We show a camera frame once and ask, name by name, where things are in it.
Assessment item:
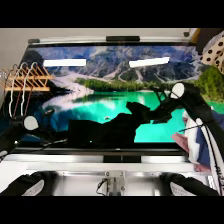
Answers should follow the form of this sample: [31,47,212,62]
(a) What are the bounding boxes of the black shirt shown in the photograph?
[67,101,152,148]

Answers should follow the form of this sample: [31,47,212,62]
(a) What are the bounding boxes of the pink garment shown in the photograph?
[171,131,190,154]

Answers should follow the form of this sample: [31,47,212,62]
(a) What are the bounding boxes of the white garment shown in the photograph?
[181,109,214,167]

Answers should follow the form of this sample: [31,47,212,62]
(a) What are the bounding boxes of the tan wooden clothes hanger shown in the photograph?
[0,64,55,93]

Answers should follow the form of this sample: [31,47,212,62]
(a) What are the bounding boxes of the white clothes hanger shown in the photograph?
[19,61,39,118]
[8,61,28,118]

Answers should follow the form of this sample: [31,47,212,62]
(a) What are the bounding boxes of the blue garment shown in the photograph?
[195,111,224,168]

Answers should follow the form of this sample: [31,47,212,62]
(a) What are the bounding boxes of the cream polka dot garment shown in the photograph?
[199,30,224,74]

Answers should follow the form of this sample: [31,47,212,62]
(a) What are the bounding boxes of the black cable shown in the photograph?
[95,178,110,197]

